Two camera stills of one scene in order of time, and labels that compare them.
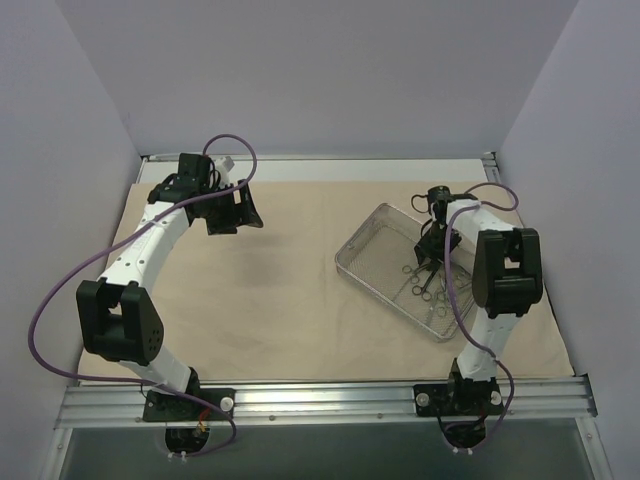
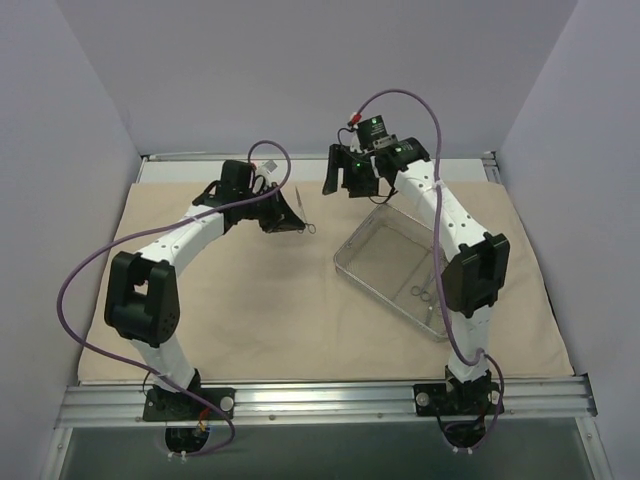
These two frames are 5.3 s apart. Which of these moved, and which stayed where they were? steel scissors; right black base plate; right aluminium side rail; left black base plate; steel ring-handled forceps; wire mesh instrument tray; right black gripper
Moved: steel scissors; right black gripper; steel ring-handled forceps
Stayed: wire mesh instrument tray; right aluminium side rail; left black base plate; right black base plate
